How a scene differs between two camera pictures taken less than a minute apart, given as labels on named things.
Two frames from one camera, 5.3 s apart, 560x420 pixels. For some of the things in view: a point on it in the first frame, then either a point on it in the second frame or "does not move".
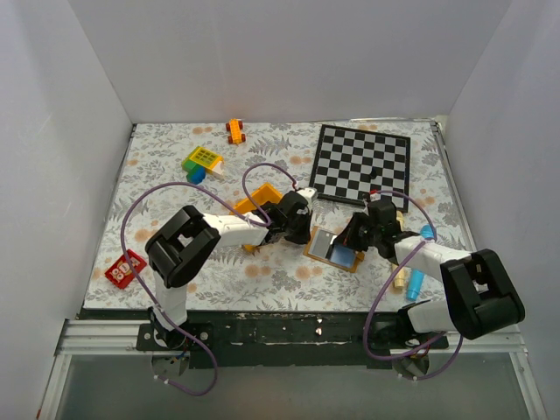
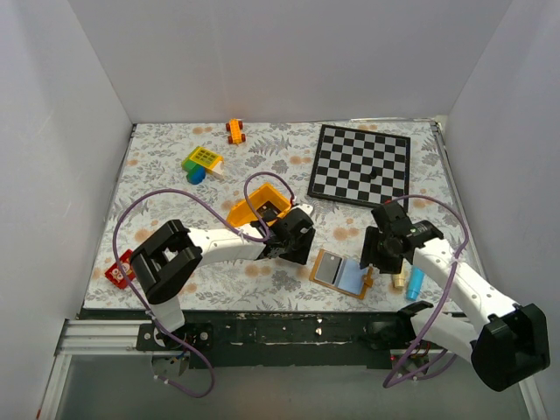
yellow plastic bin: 263,194 does not move
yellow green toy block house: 200,161 does not move
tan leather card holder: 318,246 to 342,273
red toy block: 121,273 does not move
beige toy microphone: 401,278 does not move
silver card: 321,243 to 328,267
